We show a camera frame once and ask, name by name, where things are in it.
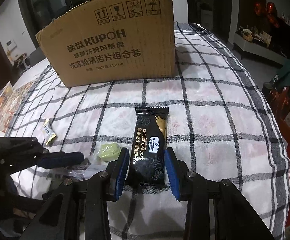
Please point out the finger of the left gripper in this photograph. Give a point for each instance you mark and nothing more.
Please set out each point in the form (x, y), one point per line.
(60, 159)
(17, 154)

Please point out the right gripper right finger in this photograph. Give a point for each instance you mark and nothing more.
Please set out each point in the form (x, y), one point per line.
(234, 216)

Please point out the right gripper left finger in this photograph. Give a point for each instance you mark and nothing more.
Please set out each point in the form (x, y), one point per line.
(60, 215)

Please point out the white gold snack bar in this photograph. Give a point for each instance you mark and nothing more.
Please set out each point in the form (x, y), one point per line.
(50, 135)

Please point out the clear plastic wrapper packet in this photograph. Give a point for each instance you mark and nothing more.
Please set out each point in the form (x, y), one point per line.
(89, 167)

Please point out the light green sweet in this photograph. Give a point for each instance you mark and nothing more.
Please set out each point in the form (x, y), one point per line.
(109, 152)

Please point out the black cheese cracker packet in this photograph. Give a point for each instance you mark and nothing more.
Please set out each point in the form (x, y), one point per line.
(149, 142)

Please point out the patterned floral placemat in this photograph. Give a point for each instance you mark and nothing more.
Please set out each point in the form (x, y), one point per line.
(12, 104)

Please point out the clear plastic food container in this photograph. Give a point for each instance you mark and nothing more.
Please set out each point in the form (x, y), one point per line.
(5, 93)

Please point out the checkered white black tablecloth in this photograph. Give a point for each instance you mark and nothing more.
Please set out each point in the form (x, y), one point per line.
(219, 122)

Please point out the brown cardboard box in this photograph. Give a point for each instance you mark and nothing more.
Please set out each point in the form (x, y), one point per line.
(111, 40)

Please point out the white low tv cabinet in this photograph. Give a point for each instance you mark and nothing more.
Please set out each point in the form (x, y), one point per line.
(250, 50)

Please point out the red heart balloons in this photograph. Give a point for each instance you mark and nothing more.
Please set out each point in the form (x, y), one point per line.
(267, 12)

